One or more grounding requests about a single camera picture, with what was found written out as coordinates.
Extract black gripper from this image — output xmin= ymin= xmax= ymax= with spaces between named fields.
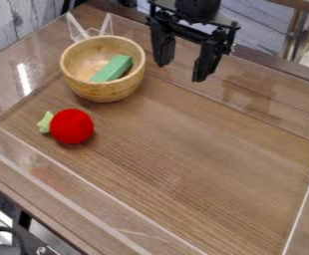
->
xmin=149 ymin=0 xmax=241 ymax=82

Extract red plush fruit green stem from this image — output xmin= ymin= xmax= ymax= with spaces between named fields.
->
xmin=38 ymin=109 xmax=96 ymax=144

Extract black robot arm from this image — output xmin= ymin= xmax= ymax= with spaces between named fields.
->
xmin=148 ymin=0 xmax=241 ymax=82

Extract green rectangular block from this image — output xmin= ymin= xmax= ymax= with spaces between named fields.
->
xmin=92 ymin=55 xmax=134 ymax=83

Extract wooden bowl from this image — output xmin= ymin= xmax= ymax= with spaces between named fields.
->
xmin=61 ymin=36 xmax=148 ymax=103

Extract metal table leg background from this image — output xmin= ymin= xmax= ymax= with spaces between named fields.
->
xmin=283 ymin=10 xmax=309 ymax=63

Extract clear acrylic tray walls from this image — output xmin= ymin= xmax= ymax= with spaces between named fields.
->
xmin=0 ymin=20 xmax=309 ymax=255

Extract black metal table frame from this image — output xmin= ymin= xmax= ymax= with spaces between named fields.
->
xmin=14 ymin=211 xmax=60 ymax=255

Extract black cable bottom left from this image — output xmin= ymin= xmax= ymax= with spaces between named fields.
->
xmin=0 ymin=225 xmax=27 ymax=255

